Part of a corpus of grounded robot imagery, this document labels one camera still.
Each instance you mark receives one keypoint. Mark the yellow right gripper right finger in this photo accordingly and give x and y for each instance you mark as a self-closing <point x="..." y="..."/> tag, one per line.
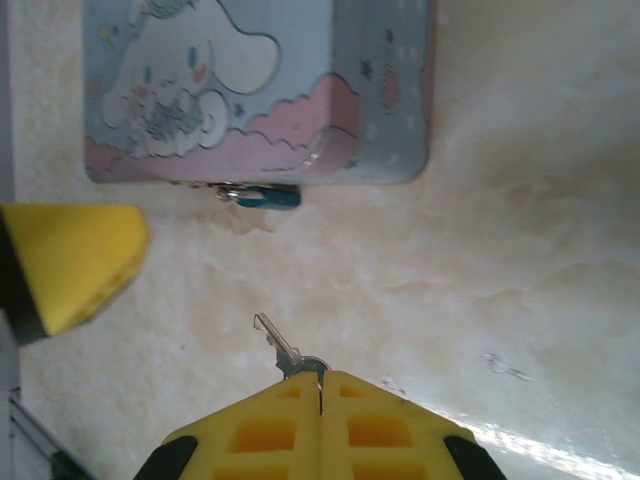
<point x="390" y="440"/>

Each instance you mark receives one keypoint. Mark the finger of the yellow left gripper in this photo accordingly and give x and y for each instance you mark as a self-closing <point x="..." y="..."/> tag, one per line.
<point x="75" y="260"/>

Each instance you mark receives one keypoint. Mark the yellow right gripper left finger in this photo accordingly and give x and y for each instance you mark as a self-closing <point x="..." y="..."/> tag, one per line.
<point x="250" y="440"/>

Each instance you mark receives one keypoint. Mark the small silver key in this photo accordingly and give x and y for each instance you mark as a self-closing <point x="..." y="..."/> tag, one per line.
<point x="280" y="345"/>

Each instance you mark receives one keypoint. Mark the blue pink cartoon tin box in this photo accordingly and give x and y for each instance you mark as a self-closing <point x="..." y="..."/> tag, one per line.
<point x="225" y="90"/>

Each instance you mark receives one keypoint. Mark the aluminium side frame rail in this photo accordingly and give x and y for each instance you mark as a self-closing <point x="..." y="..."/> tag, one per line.
<point x="35" y="440"/>

